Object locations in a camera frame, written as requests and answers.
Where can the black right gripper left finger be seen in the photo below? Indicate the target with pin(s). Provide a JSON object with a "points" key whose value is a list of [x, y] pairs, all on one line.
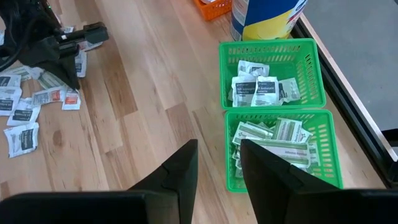
{"points": [[174, 186]]}

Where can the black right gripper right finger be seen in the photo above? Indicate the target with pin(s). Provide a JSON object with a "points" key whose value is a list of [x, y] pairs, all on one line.
{"points": [[270, 186]]}

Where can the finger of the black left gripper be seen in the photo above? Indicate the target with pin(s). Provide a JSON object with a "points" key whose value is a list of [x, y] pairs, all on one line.
{"points": [[62, 67]]}

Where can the green striped adhesive bandage packet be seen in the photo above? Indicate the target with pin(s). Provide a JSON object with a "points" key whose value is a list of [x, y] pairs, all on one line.
{"points": [[314, 154], [290, 130], [21, 73], [290, 152], [252, 132], [237, 161], [49, 80]]}

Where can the green plastic mesh basket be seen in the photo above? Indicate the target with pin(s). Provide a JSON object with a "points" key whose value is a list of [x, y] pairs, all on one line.
{"points": [[231, 174], [227, 77]]}

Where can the orange plastic mesh basket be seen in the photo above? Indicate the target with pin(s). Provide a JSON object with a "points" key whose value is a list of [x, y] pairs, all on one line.
{"points": [[214, 9]]}

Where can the white disinfecting wipes canister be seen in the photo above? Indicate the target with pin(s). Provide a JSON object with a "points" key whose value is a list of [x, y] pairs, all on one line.
{"points": [[264, 18]]}

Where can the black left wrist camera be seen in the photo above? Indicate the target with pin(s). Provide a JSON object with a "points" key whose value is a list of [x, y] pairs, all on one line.
{"points": [[90, 33]]}

